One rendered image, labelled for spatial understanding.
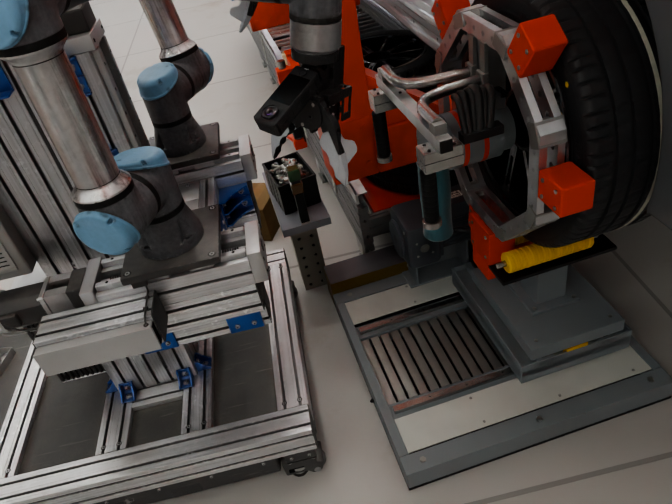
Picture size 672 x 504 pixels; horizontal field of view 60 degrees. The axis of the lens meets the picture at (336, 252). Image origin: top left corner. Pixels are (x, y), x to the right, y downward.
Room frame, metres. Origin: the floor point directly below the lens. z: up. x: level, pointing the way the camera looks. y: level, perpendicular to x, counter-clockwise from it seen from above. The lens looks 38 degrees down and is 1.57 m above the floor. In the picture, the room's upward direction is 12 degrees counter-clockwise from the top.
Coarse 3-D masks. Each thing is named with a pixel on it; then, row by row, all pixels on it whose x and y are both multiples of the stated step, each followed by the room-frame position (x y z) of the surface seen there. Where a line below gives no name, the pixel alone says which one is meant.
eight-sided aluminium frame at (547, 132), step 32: (448, 32) 1.45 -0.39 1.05; (480, 32) 1.27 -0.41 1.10; (512, 32) 1.18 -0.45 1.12; (448, 64) 1.51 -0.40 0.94; (512, 64) 1.13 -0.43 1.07; (448, 96) 1.51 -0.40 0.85; (544, 96) 1.08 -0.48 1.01; (544, 128) 1.03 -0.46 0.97; (544, 160) 1.02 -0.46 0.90; (480, 192) 1.37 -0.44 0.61; (512, 224) 1.12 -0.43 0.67; (544, 224) 1.04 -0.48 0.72
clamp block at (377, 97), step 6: (372, 90) 1.44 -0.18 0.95; (378, 90) 1.43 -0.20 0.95; (372, 96) 1.40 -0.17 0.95; (378, 96) 1.40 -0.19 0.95; (384, 96) 1.40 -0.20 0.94; (372, 102) 1.41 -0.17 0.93; (378, 102) 1.40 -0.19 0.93; (384, 102) 1.40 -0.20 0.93; (390, 102) 1.40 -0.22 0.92; (372, 108) 1.42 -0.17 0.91; (378, 108) 1.40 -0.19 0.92; (384, 108) 1.40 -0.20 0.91; (390, 108) 1.40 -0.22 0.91
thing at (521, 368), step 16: (464, 272) 1.56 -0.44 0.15; (464, 288) 1.47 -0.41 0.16; (480, 304) 1.39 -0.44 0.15; (480, 320) 1.35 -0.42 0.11; (496, 320) 1.31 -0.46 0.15; (496, 336) 1.24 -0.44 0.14; (512, 336) 1.23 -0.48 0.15; (608, 336) 1.13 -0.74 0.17; (624, 336) 1.13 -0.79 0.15; (512, 352) 1.15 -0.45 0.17; (560, 352) 1.13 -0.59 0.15; (576, 352) 1.11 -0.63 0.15; (592, 352) 1.12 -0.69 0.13; (608, 352) 1.12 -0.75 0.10; (512, 368) 1.14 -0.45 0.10; (528, 368) 1.09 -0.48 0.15; (544, 368) 1.09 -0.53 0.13; (560, 368) 1.10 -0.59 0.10
